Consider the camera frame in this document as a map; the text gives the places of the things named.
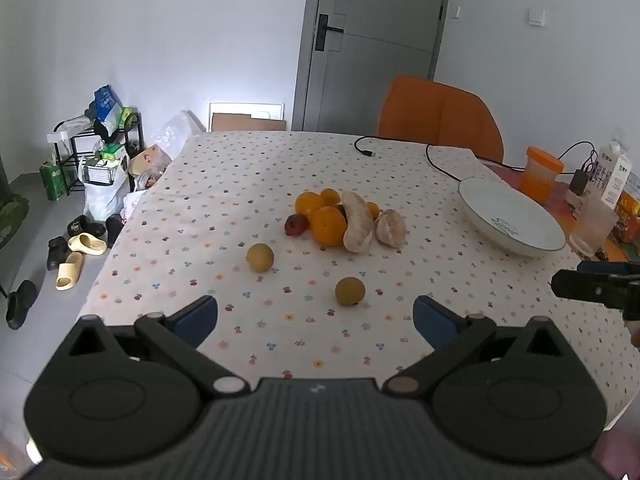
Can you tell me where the orange lidded cup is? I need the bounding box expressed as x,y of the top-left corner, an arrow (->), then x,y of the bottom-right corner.
519,146 -> 565,205

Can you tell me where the blue white bag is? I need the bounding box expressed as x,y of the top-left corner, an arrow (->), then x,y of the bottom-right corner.
94,85 -> 124,123

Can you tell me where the white milk carton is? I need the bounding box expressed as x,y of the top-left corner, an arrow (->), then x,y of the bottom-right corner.
590,142 -> 632,207

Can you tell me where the black slipper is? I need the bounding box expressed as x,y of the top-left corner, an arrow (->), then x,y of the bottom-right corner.
6,280 -> 38,330
105,214 -> 125,248
67,215 -> 107,238
46,236 -> 69,272

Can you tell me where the black door handle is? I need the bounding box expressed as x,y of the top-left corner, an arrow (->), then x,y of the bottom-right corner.
314,13 -> 345,52

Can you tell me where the black charger cable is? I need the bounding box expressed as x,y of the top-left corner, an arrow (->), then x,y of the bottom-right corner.
555,141 -> 598,173

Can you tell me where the black shoe rack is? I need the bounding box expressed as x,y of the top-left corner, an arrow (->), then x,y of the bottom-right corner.
52,112 -> 146,196

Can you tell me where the orange snack box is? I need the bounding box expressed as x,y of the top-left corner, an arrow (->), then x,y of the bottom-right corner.
612,175 -> 640,261

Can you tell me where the small red fruit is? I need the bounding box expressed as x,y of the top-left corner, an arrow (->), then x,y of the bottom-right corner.
284,214 -> 311,237

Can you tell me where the clear drinking glass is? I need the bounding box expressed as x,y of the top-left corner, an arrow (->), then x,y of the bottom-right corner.
570,195 -> 620,256

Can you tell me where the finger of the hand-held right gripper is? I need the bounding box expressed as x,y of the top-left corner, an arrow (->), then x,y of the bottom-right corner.
551,269 -> 622,306
576,260 -> 640,277

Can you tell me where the orange chair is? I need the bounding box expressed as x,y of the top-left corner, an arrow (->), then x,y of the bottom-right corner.
377,75 -> 505,165

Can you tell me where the cardboard box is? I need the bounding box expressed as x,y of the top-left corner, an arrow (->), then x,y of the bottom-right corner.
207,101 -> 285,132

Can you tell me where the green shopping bag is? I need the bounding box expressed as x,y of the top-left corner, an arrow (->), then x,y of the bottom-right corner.
40,160 -> 66,202

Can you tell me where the floral printed tablecloth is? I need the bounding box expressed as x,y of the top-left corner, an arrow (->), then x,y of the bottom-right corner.
77,131 -> 640,431

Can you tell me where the medium orange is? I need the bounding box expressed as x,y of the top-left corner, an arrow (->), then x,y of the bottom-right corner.
294,191 -> 326,221

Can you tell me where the black usb cable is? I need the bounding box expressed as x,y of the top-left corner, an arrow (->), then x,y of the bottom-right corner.
354,135 -> 466,182

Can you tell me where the large orange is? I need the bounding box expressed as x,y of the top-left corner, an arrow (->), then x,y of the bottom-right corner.
310,206 -> 348,247

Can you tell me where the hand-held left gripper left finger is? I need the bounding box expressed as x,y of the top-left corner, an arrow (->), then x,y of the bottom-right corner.
60,295 -> 252,399

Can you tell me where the white plastic bag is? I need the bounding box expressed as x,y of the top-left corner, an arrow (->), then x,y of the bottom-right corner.
82,152 -> 133,222

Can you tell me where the short peeled pomelo segment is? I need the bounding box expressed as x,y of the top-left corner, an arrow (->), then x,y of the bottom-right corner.
375,209 -> 407,249

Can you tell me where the dark green bag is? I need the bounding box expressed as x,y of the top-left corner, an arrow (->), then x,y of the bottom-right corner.
0,195 -> 30,251

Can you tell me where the brown cardboard sheet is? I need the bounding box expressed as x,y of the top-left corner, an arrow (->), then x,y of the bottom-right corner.
211,112 -> 287,132

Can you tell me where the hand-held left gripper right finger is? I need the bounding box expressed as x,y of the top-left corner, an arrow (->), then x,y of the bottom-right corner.
382,295 -> 577,397

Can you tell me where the brown green kiwi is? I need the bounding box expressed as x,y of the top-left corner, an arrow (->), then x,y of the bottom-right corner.
246,243 -> 275,274
335,276 -> 367,307

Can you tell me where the white shallow plate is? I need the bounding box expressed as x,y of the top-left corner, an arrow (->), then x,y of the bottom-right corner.
458,177 -> 567,259

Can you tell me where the clear plastic bag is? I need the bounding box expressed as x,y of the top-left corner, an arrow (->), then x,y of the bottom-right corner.
150,110 -> 206,161

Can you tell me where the grey door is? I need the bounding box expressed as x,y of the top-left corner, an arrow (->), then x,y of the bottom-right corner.
292,0 -> 453,133

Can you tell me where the beige slipper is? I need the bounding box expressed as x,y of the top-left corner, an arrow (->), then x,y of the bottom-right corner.
67,232 -> 108,256
55,252 -> 83,292

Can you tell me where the long peeled pomelo segment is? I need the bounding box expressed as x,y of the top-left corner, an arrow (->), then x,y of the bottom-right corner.
341,190 -> 376,254

